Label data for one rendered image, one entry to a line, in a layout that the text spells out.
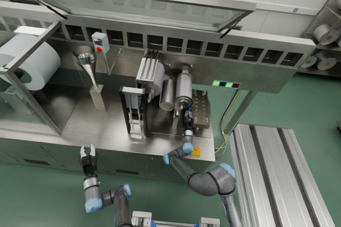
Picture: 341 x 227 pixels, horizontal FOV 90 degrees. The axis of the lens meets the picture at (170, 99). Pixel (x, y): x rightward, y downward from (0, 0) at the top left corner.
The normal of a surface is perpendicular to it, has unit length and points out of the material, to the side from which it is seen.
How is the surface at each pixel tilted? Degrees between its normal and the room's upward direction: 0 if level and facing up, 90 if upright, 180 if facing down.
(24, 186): 0
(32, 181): 0
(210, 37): 90
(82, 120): 0
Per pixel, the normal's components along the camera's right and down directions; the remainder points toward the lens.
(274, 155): 0.09, -0.64
